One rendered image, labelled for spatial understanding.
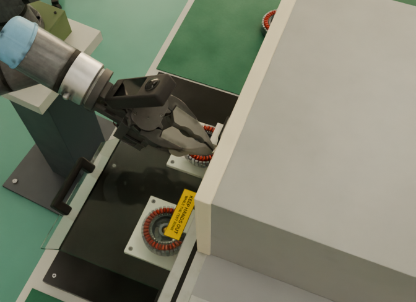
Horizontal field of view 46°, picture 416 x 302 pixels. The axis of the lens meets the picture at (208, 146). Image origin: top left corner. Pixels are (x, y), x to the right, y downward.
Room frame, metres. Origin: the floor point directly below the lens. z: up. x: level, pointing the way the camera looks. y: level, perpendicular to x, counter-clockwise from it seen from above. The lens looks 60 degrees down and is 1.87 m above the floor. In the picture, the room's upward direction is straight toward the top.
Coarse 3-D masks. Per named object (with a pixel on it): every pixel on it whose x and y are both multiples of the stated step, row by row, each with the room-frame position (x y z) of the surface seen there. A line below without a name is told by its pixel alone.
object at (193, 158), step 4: (204, 124) 0.67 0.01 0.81; (204, 128) 0.66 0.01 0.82; (208, 128) 0.66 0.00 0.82; (212, 128) 0.66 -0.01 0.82; (208, 132) 0.65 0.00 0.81; (212, 132) 0.65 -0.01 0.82; (196, 140) 0.63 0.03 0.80; (212, 152) 0.59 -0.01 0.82; (184, 156) 0.59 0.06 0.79; (188, 156) 0.58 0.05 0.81; (192, 156) 0.58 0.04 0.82; (196, 156) 0.58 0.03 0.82; (200, 156) 0.58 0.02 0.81; (204, 156) 0.58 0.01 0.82; (208, 156) 0.58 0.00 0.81; (212, 156) 0.58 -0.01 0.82; (192, 160) 0.57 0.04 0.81; (196, 160) 0.57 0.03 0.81; (200, 160) 0.57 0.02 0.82; (204, 160) 0.56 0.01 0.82; (208, 160) 0.57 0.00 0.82; (204, 164) 0.56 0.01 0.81; (208, 164) 0.56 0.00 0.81
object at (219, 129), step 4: (228, 116) 0.63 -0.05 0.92; (220, 124) 0.63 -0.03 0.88; (224, 124) 0.60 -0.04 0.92; (216, 128) 0.62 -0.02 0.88; (220, 128) 0.62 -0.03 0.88; (224, 128) 0.59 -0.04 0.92; (216, 132) 0.61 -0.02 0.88; (220, 132) 0.58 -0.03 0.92; (212, 136) 0.60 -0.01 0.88; (216, 136) 0.60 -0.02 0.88; (220, 136) 0.57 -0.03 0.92; (212, 140) 0.58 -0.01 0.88; (216, 140) 0.58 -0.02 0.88; (216, 144) 0.57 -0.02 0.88
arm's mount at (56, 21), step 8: (40, 8) 1.06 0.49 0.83; (48, 8) 1.06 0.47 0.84; (56, 8) 1.06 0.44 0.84; (48, 16) 1.03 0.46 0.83; (56, 16) 1.03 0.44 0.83; (64, 16) 1.05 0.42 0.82; (48, 24) 1.00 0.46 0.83; (56, 24) 1.01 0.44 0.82; (64, 24) 1.04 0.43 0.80; (56, 32) 1.00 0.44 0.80; (64, 32) 1.03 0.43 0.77
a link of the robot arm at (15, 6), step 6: (0, 0) 0.92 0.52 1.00; (6, 0) 0.93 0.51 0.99; (12, 0) 0.93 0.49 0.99; (18, 0) 0.94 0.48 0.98; (24, 0) 0.94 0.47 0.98; (0, 6) 0.92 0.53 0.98; (6, 6) 0.93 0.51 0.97; (12, 6) 0.94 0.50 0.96; (18, 6) 0.95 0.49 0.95; (24, 6) 0.97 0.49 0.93; (0, 12) 0.92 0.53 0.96; (6, 12) 0.93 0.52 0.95; (12, 12) 0.93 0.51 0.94; (18, 12) 0.95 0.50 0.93; (0, 18) 0.92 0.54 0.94; (6, 18) 0.92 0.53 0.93
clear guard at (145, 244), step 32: (96, 160) 0.45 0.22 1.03; (128, 160) 0.43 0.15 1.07; (160, 160) 0.43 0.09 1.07; (96, 192) 0.37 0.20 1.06; (128, 192) 0.37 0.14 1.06; (160, 192) 0.37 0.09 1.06; (64, 224) 0.31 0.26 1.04; (96, 224) 0.31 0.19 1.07; (128, 224) 0.31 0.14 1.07; (160, 224) 0.31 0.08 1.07; (96, 256) 0.25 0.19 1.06; (128, 256) 0.25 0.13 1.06; (160, 256) 0.25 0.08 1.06; (160, 288) 0.19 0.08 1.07
